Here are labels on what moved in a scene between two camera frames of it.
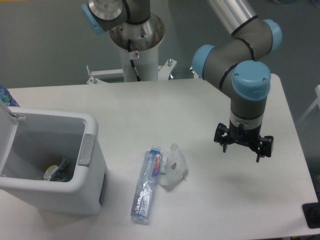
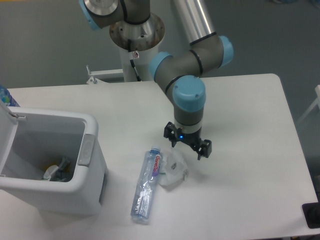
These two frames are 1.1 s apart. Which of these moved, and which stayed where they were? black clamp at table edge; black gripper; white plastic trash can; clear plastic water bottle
Moved: black gripper
Stayed: clear plastic water bottle; white plastic trash can; black clamp at table edge
